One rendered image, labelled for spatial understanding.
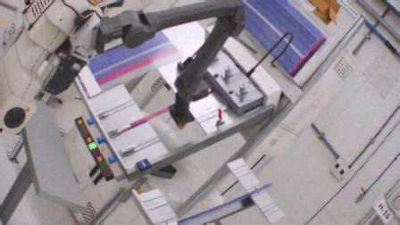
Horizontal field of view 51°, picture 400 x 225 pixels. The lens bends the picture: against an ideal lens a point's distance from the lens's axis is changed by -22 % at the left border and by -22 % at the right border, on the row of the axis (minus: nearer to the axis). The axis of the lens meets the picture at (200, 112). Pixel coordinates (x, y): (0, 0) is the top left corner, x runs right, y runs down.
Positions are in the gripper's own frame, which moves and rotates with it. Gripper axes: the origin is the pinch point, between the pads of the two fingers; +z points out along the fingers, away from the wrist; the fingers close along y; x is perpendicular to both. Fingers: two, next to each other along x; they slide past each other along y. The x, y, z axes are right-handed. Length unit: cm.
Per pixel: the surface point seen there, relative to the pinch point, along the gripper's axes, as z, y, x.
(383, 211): -8, -88, -50
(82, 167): 52, 33, 40
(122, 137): 1.4, 7.1, 23.2
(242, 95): -4.8, -0.9, -28.4
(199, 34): 2, 46, -36
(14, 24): 61, 191, 49
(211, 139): 1.9, -10.1, -8.2
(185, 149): 0.3, -10.3, 3.9
